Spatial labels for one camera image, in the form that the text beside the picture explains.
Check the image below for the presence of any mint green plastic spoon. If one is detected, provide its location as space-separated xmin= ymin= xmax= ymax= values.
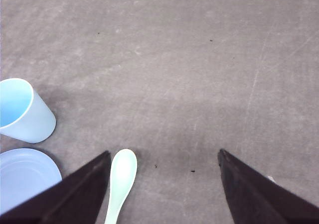
xmin=105 ymin=149 xmax=138 ymax=224

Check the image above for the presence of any light blue plastic cup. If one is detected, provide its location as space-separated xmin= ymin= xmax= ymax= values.
xmin=0 ymin=78 xmax=56 ymax=143

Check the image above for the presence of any blue plastic plate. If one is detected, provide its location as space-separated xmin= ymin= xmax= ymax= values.
xmin=0 ymin=148 xmax=62 ymax=214

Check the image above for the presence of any grey table mat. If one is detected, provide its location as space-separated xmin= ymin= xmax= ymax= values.
xmin=0 ymin=0 xmax=319 ymax=224

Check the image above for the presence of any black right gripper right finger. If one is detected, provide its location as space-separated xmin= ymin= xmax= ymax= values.
xmin=218 ymin=149 xmax=319 ymax=224

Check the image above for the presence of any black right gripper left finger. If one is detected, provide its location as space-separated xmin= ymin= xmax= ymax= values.
xmin=0 ymin=151 xmax=111 ymax=224

